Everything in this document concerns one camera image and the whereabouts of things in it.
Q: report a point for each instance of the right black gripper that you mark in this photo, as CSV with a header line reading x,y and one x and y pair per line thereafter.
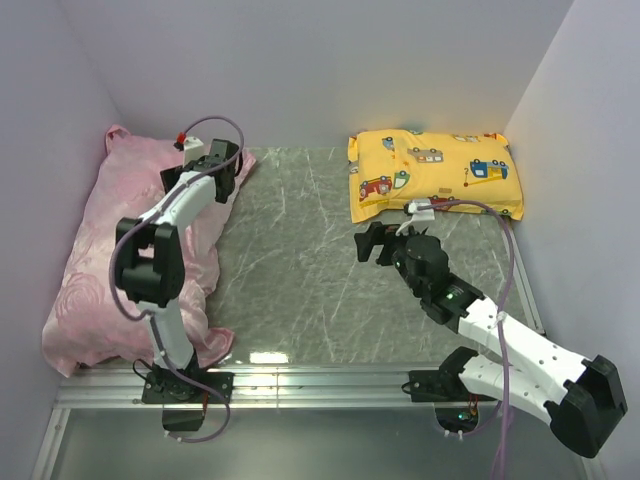
x,y
380,234

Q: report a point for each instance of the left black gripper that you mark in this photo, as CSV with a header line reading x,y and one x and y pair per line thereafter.
x,y
170,175

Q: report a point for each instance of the pink satin pillowcase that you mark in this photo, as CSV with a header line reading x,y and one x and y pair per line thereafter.
x,y
84,327

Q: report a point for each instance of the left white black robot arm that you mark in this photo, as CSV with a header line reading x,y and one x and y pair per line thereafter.
x,y
147,270

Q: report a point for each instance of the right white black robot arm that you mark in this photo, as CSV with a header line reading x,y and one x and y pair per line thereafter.
x,y
582,400

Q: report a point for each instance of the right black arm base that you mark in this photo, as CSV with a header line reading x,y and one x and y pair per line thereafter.
x,y
456,409

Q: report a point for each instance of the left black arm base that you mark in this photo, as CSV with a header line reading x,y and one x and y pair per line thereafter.
x,y
185,397

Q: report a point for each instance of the yellow cartoon vehicle pillow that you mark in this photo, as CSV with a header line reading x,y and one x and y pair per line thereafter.
x,y
390,167

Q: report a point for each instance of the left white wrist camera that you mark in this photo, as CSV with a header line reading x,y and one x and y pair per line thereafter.
x,y
191,147

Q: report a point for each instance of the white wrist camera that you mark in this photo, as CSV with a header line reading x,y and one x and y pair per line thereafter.
x,y
191,147
420,214

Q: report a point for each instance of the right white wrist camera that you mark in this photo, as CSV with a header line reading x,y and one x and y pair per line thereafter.
x,y
420,214

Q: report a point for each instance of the aluminium mounting rail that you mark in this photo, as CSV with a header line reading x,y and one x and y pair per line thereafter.
x,y
340,386

